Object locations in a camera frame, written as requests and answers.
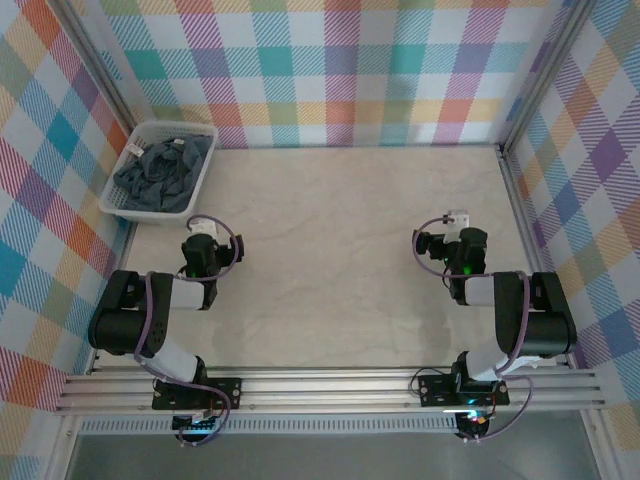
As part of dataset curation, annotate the grey-blue t-shirt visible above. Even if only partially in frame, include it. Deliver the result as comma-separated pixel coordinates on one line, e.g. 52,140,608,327
113,137,214,214

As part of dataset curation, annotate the white plastic mesh basket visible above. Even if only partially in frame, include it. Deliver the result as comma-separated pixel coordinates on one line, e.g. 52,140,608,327
98,121,220,225

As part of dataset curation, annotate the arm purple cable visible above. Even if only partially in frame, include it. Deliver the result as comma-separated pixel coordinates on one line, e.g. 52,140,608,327
412,214,534,444
134,214,236,449

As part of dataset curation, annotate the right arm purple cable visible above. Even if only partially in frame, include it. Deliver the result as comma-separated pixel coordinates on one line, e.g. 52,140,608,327
412,214,534,444

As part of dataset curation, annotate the long aluminium base rail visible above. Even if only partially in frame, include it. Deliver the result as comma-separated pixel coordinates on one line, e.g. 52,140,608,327
53,367,606,416

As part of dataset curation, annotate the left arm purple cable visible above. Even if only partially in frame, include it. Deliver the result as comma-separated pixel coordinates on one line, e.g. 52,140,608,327
134,214,236,449

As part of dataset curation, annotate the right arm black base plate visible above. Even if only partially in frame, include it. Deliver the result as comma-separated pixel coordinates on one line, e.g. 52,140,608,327
417,372,511,409

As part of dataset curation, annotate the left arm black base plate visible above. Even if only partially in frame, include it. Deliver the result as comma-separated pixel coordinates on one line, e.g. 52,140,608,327
151,377,243,412

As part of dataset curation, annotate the aluminium table side rail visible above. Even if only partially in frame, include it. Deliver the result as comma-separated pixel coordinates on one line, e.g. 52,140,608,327
87,219,136,374
497,144,576,371

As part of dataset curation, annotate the slotted grey cable duct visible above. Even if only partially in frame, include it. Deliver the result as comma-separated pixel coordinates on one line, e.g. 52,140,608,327
79,417,461,436

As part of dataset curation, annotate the aluminium frame corner post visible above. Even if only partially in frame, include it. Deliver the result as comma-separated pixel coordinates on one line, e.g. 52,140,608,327
501,0,599,151
49,0,139,132

